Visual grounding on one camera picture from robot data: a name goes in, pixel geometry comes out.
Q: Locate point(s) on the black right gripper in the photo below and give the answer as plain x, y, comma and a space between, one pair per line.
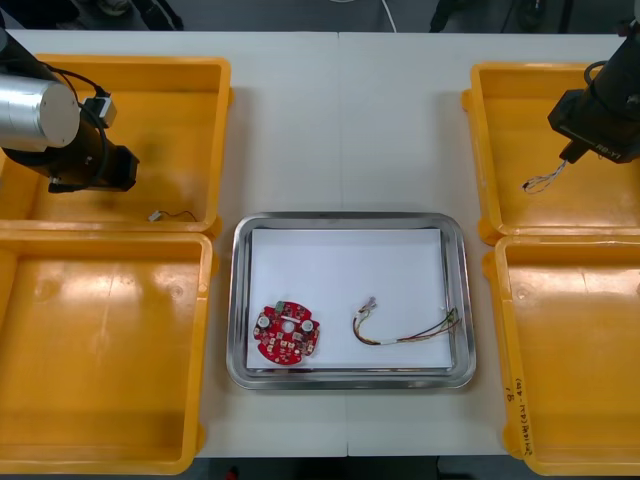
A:
595, 125

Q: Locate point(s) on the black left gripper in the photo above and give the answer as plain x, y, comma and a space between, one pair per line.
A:
122, 167

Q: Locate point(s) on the small metal solenoid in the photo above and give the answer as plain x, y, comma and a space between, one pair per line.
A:
155, 216

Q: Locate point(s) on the steel tray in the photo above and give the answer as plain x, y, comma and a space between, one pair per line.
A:
237, 300

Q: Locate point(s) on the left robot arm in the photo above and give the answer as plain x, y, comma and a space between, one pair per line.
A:
30, 115

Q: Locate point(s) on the yellow-orange plastic bin with handwriting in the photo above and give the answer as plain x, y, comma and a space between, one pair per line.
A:
575, 350

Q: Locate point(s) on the round red circuit board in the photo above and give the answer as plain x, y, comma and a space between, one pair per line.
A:
285, 335

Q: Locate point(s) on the white sheet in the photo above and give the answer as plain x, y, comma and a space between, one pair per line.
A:
350, 260

